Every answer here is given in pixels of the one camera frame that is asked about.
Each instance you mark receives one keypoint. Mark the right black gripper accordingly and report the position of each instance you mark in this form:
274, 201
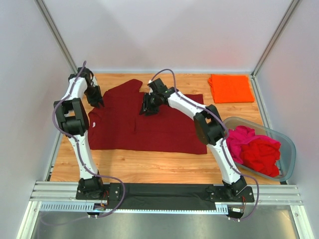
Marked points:
146, 104

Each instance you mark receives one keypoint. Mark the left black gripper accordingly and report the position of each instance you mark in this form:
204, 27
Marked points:
94, 96

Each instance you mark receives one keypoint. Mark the dark red t shirt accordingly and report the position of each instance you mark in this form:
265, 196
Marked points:
119, 125

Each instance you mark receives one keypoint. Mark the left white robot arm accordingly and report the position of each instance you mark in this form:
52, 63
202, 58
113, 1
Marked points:
70, 118

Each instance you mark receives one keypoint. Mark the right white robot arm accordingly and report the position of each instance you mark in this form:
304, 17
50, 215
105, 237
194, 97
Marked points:
210, 131

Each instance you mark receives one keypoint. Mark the black cloth strip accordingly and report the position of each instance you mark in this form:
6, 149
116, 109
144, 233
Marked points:
143, 196

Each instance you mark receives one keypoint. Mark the folded orange t shirt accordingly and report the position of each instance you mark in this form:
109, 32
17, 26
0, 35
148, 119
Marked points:
230, 89

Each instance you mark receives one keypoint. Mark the pink t shirt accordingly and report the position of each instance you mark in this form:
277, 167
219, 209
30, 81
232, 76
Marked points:
242, 135

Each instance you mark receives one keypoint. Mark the clear plastic basket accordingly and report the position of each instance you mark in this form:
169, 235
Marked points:
286, 163

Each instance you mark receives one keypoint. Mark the bright red t shirt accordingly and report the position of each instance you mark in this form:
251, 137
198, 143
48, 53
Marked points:
261, 156

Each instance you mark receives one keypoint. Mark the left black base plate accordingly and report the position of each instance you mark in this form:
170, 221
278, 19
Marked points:
112, 191

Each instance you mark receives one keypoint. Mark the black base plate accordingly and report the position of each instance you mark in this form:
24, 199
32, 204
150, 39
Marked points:
112, 191
223, 194

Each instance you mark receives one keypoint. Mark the left aluminium frame post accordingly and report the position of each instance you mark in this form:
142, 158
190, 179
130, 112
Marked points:
56, 34

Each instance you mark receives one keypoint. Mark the aluminium frame post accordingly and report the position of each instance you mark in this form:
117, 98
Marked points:
276, 35
56, 34

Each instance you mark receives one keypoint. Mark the aluminium front rail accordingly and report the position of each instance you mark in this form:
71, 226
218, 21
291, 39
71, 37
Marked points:
66, 191

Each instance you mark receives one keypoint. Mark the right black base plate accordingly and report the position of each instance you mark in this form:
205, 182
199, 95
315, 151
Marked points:
223, 194

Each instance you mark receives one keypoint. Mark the right aluminium frame post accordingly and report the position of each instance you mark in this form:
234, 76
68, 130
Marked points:
276, 35

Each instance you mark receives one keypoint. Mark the slotted cable duct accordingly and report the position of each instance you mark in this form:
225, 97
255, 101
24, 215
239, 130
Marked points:
94, 208

